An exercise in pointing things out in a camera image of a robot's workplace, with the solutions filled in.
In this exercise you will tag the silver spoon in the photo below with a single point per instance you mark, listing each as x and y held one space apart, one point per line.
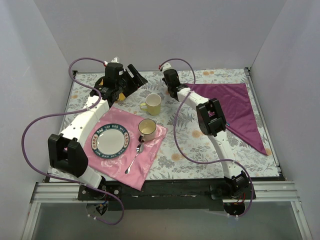
139 150

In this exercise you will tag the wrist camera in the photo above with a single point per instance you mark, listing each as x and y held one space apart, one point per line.
166 66
115 60

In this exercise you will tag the white plate blue rim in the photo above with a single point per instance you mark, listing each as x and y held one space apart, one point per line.
110 141

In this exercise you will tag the pink floral cloth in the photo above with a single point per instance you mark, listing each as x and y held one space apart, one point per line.
115 167

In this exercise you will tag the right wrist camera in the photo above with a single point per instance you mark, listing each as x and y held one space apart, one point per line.
166 66

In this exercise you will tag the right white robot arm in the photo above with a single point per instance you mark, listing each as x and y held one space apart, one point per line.
212 123

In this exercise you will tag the purple cloth napkin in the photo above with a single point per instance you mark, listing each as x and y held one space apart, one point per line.
236 105

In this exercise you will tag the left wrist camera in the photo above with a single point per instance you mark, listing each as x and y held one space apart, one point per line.
115 60

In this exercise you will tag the yellow woven tray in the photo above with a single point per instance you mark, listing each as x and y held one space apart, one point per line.
121 97

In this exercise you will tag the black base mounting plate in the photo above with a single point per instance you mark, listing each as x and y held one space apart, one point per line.
183 194

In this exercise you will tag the pale green mug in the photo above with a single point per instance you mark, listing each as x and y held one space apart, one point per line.
152 104

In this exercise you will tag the cream enamel mug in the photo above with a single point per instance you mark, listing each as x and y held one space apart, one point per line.
147 129

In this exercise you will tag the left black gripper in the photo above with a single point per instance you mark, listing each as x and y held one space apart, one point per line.
129 79

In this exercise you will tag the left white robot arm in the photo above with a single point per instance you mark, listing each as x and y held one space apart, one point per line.
66 150

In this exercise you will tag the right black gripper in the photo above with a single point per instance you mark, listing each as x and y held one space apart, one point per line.
169 81

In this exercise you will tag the aluminium frame rail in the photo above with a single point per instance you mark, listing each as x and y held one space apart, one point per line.
48 193

